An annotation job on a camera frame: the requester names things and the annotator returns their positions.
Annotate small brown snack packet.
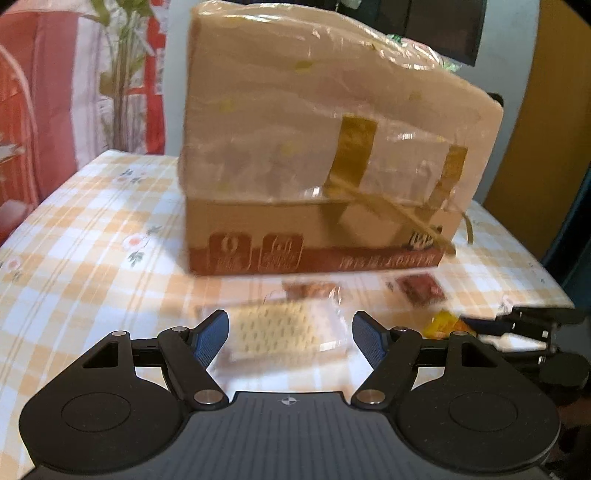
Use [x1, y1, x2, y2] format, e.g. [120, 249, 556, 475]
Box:
[281, 281, 342, 305]

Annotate small red snack packet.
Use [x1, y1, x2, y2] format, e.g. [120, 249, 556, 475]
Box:
[394, 274, 446, 308]

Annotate brown wooden door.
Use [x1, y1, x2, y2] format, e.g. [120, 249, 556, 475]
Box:
[480, 28, 591, 273]

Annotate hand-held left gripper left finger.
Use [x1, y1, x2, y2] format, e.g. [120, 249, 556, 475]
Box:
[83, 310, 230, 411]

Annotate clear packet with dotted cracker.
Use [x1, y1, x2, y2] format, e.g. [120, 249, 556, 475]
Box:
[217, 298, 349, 370]

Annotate black office chair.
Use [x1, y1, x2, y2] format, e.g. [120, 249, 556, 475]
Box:
[342, 0, 506, 107]

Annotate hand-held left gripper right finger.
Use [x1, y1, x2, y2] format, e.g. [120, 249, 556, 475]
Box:
[352, 311, 499, 411]

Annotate small orange snack packet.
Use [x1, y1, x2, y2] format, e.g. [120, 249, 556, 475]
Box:
[425, 310, 478, 340]

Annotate brown cardboard box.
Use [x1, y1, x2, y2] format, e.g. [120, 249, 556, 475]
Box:
[178, 0, 504, 278]

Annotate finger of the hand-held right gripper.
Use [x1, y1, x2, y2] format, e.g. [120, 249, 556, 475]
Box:
[496, 344, 561, 365]
[462, 307, 586, 340]

